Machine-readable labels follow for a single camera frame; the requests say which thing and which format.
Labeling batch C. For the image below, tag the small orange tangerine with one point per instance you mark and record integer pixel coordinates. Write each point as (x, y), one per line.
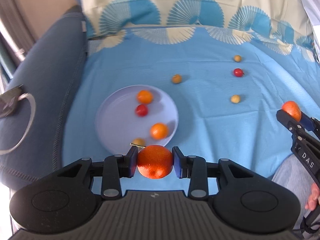
(292, 108)

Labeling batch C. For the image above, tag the tan longan on plate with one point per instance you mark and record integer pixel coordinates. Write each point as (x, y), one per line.
(139, 141)

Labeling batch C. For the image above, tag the red cherry tomato on plate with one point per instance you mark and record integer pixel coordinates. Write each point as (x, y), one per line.
(141, 110)

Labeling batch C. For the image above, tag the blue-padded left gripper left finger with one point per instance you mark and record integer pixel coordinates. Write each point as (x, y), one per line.
(115, 167)

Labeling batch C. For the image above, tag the orange tangerine top of plate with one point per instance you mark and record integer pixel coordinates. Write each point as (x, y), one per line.
(144, 97)

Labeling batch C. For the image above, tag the small tan longan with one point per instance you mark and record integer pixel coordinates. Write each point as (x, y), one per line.
(237, 58)

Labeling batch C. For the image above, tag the person's hand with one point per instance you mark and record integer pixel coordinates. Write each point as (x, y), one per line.
(313, 199)

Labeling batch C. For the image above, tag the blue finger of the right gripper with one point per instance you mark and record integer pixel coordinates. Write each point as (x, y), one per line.
(310, 124)

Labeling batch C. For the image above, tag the blue patterned bed sheet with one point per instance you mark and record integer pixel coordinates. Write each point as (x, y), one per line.
(147, 42)

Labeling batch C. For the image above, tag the light blue trouser leg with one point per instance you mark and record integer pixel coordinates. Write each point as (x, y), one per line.
(292, 175)

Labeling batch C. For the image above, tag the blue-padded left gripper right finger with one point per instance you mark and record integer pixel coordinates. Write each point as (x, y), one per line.
(195, 169)

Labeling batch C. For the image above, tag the black smartphone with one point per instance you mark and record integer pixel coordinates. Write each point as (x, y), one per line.
(9, 100)

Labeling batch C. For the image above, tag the blue sofa armrest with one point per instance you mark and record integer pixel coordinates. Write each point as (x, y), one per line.
(32, 137)

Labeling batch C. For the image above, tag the light purple plate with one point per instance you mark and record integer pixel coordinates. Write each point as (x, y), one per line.
(117, 124)

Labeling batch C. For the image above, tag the orange tangerine with stem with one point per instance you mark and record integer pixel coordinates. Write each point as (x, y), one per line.
(154, 161)

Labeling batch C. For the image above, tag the red cherry tomato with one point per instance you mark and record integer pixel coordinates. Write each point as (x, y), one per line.
(141, 110)
(238, 72)

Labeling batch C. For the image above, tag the orange tangerine lower plate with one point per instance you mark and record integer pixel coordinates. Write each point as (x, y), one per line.
(159, 131)

